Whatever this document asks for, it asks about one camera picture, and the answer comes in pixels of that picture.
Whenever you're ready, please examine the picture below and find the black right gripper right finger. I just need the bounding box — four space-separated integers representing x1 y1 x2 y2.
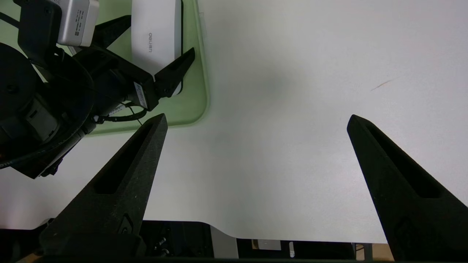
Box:
346 114 468 262

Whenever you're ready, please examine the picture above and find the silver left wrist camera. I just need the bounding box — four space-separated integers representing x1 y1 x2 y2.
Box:
56 0 100 47

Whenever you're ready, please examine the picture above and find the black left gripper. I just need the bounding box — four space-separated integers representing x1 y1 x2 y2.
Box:
72 15 196 114

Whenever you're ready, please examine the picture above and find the braided cable with white tag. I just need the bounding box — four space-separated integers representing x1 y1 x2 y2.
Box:
92 103 148 127

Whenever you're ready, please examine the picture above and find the light green plastic tray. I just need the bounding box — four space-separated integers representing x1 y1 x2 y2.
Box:
0 0 210 136

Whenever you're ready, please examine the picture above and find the white whiteboard eraser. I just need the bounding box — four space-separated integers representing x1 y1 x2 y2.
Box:
131 0 184 96

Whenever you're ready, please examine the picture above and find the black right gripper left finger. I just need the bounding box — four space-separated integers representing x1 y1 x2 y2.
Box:
39 113 168 258

